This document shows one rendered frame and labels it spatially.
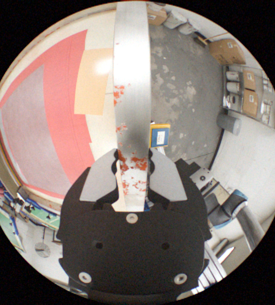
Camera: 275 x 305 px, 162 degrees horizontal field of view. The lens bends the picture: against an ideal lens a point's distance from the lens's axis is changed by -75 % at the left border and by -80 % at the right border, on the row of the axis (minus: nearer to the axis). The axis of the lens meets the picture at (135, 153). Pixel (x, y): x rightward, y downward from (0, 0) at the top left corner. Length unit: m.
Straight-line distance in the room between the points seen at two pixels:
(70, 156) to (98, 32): 0.22
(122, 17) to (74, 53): 0.09
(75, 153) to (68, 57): 0.17
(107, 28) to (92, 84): 0.10
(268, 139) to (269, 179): 0.98
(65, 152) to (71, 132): 0.05
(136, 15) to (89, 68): 0.10
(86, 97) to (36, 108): 0.12
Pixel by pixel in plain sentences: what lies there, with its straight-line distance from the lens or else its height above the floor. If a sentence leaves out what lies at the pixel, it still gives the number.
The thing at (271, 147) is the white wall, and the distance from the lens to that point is 3.18.
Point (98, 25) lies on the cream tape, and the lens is 0.21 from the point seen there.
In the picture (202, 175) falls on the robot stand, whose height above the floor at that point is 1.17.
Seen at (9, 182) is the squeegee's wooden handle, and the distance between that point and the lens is 0.61.
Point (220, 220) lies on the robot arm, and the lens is 0.66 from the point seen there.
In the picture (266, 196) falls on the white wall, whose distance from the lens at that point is 3.54.
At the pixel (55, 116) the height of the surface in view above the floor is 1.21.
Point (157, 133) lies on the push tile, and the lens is 0.49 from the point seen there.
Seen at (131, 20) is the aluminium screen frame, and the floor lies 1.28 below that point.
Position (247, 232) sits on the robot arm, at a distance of 0.57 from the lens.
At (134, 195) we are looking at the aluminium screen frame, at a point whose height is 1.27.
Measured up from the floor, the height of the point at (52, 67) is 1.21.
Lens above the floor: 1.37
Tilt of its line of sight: 56 degrees down
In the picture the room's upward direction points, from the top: 150 degrees clockwise
